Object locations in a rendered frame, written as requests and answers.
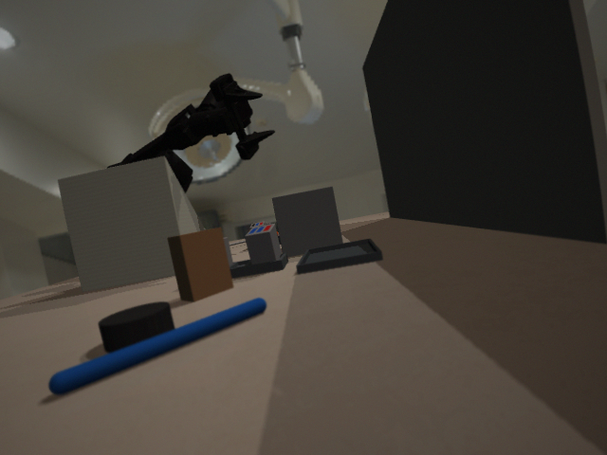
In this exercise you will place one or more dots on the blue rod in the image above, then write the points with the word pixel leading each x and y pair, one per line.
pixel 96 369

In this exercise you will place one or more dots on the black short cylinder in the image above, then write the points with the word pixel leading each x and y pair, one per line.
pixel 131 326

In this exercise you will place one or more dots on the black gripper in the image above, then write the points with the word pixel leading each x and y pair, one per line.
pixel 227 120

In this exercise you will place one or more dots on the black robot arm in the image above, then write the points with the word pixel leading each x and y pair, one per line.
pixel 182 132

